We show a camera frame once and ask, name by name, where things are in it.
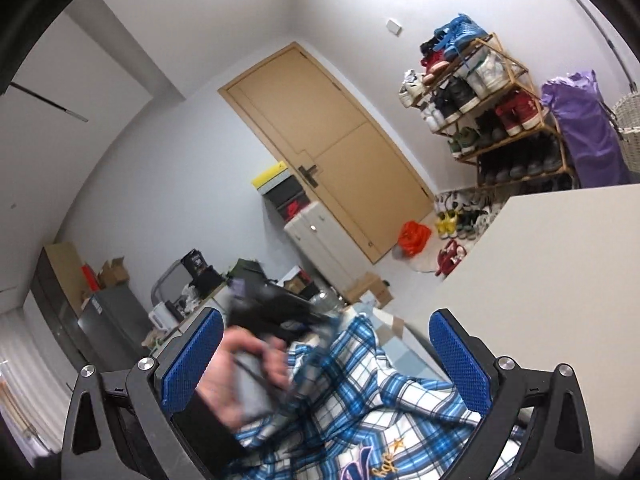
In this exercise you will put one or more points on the checkered blanket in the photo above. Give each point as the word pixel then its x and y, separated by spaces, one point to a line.
pixel 400 345

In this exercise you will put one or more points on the pair of yellow shoes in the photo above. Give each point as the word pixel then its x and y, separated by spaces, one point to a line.
pixel 446 222

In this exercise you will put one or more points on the white curtain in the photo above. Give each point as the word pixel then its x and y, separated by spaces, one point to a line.
pixel 25 385

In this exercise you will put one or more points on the white jug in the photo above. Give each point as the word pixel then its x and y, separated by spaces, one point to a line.
pixel 157 316

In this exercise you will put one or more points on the bamboo shoe rack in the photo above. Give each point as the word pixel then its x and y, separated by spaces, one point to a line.
pixel 505 143

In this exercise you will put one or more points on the open cardboard box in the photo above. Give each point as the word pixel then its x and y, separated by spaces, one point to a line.
pixel 112 272

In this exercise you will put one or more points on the orange plastic bag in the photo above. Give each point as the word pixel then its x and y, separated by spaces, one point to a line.
pixel 414 237

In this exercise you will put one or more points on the pair of red shoes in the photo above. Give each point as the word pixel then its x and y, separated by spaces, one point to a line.
pixel 450 257

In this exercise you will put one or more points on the white wall switch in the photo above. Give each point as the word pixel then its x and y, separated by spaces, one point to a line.
pixel 394 27

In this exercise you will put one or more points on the purple bag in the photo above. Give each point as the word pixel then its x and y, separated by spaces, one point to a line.
pixel 585 125

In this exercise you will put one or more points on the wooden door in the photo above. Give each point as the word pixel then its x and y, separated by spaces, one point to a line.
pixel 325 135

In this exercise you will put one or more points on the white cabinet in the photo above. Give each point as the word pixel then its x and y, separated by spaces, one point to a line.
pixel 320 240

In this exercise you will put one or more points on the person's left hand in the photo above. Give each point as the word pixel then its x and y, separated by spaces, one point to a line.
pixel 222 385

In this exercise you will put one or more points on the row of assorted sneakers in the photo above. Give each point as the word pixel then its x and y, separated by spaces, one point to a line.
pixel 472 212

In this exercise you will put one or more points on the white wicker basket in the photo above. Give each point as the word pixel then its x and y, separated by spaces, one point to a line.
pixel 627 120

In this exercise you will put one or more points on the green bag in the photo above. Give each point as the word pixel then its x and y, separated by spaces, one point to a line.
pixel 245 269

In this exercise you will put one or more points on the red and black shoe box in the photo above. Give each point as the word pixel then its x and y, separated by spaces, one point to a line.
pixel 292 207

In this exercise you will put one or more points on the blue plaid shirt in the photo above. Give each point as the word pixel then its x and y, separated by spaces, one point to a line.
pixel 350 410

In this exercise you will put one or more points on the white bed board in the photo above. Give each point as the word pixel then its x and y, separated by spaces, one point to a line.
pixel 550 270

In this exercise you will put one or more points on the black labelled box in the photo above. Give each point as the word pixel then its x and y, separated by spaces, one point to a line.
pixel 195 262

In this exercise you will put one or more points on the person's left forearm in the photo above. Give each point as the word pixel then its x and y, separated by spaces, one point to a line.
pixel 205 440

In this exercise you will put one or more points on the collection of boots and sneakers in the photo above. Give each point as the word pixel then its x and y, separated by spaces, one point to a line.
pixel 460 92

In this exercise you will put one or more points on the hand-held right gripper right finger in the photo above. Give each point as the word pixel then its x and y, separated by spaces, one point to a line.
pixel 457 365

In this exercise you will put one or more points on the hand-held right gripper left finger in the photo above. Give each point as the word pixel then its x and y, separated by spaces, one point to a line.
pixel 192 360

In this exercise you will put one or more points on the grey metal cabinet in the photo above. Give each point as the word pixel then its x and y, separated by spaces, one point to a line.
pixel 110 320

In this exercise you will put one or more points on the yellow box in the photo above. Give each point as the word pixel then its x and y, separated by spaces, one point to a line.
pixel 270 176

